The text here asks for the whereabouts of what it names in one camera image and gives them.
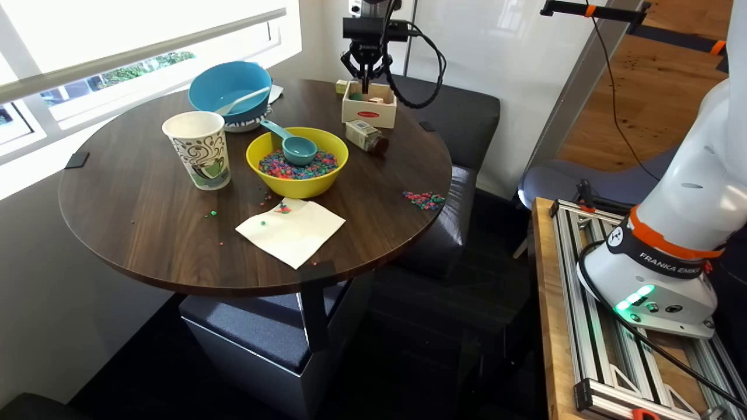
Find black boom with orange clamps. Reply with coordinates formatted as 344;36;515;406
538;0;731;58

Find round dark wooden table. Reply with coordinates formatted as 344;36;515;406
55;73;454;354

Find teal measuring scoop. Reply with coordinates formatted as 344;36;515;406
257;116;321;168

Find scattered colourful candies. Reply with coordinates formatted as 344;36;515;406
402;186;448;216

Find thin grey pole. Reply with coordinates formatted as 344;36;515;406
402;0;420;79

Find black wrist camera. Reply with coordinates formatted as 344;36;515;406
340;14;412;44

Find dark grey chair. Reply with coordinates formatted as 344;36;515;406
515;150;680;218

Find yellow bowl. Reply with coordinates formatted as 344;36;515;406
243;123;353;203

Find pale wooden toy box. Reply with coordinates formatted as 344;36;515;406
337;79;402;133

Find white paper napkin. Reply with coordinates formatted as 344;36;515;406
233;196;348;273

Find aluminium profile frame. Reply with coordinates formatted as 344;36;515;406
549;198;747;420

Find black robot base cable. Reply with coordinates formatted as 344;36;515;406
572;238;747;416

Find pale blue spoon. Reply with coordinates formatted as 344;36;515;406
214;83;275;119

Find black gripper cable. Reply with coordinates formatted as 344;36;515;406
384;21;451;113

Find colourful candies heap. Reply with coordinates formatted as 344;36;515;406
257;147;340;184

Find grey metal stand leg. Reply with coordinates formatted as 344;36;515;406
519;0;654;193

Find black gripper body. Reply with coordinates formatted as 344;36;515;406
349;36;395;71

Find flat black rectangular plate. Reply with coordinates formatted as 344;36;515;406
63;147;95;174

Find printed paper cup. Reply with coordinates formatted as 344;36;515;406
159;107;236;193

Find light wooden robot platform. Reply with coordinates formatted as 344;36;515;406
530;196;747;420

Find blue bowl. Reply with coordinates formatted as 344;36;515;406
184;58;275;123

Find dark leather armchair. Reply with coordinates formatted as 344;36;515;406
349;69;503;280

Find thin black hanging cable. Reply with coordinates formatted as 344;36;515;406
591;16;665;184

